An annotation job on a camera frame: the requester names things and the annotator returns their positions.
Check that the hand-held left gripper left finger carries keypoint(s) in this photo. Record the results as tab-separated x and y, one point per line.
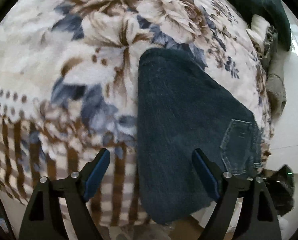
97	175

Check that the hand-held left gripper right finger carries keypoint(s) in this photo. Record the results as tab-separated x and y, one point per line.
206	177

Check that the dark blue jeans pants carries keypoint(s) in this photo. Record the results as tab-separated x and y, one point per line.
184	120

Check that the white headboard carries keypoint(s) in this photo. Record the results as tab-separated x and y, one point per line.
296	105

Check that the floral bed blanket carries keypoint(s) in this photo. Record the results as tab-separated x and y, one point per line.
63	67

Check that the dark grey garment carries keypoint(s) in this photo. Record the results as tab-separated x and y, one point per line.
270	45

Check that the white cloth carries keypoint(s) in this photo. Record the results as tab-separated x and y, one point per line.
259	27

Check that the small dark teal pillow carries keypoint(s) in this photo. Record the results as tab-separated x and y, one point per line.
276	17

